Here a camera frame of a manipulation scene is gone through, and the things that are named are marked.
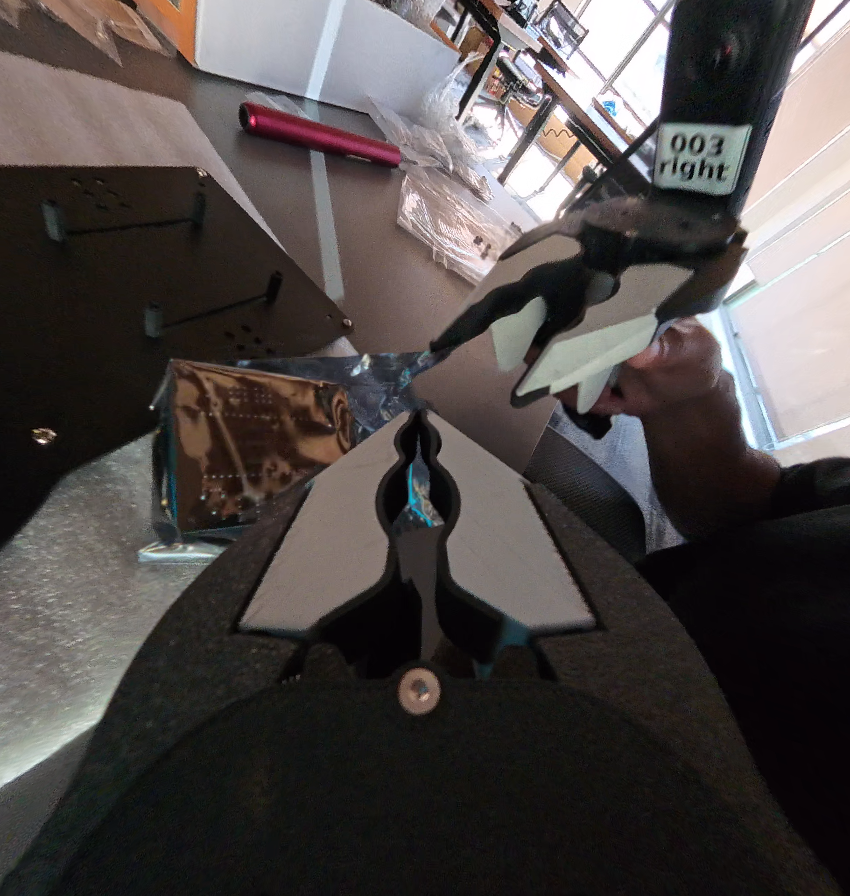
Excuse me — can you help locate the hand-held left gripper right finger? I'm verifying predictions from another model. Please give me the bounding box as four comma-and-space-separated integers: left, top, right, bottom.
422, 412, 597, 631

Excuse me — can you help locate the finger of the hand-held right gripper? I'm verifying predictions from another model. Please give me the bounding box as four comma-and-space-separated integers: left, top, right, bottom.
428, 234, 622, 372
510, 265, 695, 414

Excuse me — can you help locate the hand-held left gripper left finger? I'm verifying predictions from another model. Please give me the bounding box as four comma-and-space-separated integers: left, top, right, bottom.
239, 412, 419, 634

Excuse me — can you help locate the silver foil bag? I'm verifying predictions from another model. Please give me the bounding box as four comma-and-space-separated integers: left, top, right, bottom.
138, 350, 454, 564

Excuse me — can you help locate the red electric screwdriver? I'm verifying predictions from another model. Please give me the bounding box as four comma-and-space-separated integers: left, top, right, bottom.
239, 101, 405, 169

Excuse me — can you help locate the person's right forearm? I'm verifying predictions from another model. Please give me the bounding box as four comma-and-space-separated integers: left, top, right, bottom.
642, 381, 783, 540

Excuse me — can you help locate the person's right hand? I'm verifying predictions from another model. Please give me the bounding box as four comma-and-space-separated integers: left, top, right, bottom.
572, 318, 727, 421

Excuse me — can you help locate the black office chair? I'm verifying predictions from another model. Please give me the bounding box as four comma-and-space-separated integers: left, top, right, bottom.
526, 427, 650, 561

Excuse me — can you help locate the brown wooden table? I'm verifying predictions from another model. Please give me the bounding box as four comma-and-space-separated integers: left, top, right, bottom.
432, 0, 653, 183

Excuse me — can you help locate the orange and white cardboard box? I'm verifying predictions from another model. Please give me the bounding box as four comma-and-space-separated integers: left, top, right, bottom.
134, 0, 471, 120

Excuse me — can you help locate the person's black clothing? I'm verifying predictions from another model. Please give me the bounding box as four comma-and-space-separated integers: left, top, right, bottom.
635, 458, 850, 896

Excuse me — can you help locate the white foam sheet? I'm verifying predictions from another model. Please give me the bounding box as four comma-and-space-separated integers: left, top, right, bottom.
0, 45, 359, 806

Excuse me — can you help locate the small clear hardware bag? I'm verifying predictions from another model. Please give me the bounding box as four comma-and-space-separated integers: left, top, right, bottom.
92, 3, 181, 67

